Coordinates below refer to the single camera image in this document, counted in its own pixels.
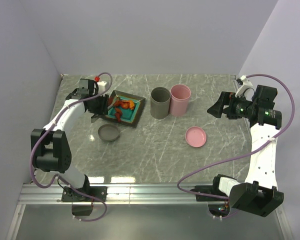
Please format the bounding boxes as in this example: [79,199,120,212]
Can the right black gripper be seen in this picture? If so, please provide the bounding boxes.
[207,91,256,119]

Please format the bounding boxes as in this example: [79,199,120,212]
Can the metal serving tongs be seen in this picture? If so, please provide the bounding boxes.
[90,97,114,123]

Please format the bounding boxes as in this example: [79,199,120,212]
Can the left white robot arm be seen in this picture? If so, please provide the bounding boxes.
[29,78,113,201]

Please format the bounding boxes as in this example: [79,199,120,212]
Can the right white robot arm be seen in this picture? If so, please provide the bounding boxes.
[207,85,284,217]

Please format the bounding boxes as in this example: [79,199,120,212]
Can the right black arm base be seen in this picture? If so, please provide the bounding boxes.
[192,185,230,218]

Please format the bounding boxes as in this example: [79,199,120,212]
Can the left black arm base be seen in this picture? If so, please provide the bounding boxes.
[61,186,108,217]

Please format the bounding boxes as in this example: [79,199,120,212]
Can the red chicken wing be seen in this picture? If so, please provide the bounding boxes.
[113,97,124,108]

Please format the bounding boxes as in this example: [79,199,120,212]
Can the red chicken drumstick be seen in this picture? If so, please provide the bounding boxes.
[114,112,122,123]

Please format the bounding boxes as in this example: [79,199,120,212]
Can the grey round lid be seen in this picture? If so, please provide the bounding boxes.
[97,124,120,142]

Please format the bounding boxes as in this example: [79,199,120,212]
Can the orange fried food piece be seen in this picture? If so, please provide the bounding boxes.
[121,100,135,111]

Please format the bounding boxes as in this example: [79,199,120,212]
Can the square teal ceramic plate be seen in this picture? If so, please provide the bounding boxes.
[102,90,146,128]

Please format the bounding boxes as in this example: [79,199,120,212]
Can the pink round lid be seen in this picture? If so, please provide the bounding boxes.
[185,126,207,148]

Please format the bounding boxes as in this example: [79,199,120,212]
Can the pink cylindrical container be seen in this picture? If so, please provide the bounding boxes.
[169,84,191,117]

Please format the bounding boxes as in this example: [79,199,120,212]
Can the grey cylindrical container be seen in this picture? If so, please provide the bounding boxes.
[150,87,171,120]

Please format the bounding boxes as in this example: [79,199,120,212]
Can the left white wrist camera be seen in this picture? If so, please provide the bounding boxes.
[94,76,109,96]

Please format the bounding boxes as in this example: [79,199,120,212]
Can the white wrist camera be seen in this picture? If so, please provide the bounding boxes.
[235,75,253,98]
[94,76,109,96]

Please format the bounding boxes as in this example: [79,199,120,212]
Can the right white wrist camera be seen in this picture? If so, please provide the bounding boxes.
[235,75,253,98]

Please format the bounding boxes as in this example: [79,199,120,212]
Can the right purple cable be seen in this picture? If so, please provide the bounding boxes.
[176,73,296,220]

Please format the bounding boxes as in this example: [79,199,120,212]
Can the purple cable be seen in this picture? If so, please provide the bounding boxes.
[29,72,113,223]
[176,73,296,220]

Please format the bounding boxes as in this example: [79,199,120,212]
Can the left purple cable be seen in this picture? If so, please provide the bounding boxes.
[29,72,113,223]

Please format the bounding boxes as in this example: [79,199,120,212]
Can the aluminium mounting rail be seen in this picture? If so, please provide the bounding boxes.
[7,183,293,240]

